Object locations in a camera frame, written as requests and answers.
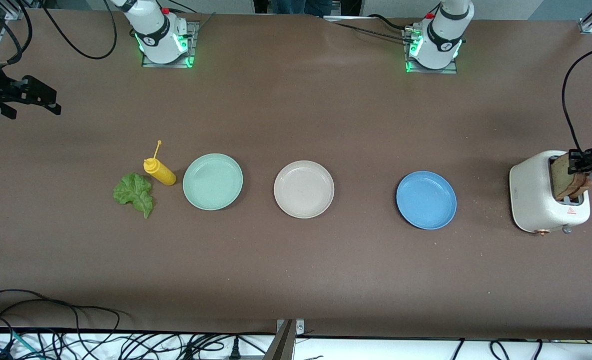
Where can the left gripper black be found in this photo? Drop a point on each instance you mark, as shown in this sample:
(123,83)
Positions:
(582,161)

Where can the toasted brown bread slice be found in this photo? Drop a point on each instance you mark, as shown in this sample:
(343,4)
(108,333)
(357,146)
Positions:
(586,184)
(559,180)

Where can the green lettuce leaf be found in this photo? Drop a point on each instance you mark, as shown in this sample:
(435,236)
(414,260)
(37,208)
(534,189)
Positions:
(133,192)

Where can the yellow mustard squeeze bottle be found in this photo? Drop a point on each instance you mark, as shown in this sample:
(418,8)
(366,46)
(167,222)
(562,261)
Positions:
(162,173)

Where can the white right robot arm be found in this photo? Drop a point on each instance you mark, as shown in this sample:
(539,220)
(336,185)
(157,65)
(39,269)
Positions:
(158,35)

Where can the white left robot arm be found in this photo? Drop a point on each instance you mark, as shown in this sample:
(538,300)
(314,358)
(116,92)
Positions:
(440,37)

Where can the blue round plate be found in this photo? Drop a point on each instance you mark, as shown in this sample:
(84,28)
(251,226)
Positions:
(426,200)

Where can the mint green round plate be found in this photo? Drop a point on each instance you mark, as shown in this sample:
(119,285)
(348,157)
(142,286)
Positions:
(213,181)

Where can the beige round plate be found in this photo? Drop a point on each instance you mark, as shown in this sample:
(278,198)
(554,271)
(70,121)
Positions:
(303,189)

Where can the white two-slot toaster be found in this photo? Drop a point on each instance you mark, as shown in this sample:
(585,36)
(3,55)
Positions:
(530,200)

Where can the person in blue jeans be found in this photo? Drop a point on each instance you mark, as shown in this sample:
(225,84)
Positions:
(300,6)

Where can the black power plug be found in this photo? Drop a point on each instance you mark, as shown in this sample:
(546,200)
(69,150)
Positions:
(235,350)

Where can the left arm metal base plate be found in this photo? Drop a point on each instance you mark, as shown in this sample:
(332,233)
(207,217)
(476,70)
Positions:
(450,70)

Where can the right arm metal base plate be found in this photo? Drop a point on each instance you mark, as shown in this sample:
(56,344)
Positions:
(194,45)

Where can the grey metal table bracket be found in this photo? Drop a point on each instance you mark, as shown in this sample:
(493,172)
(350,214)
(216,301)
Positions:
(283,345)

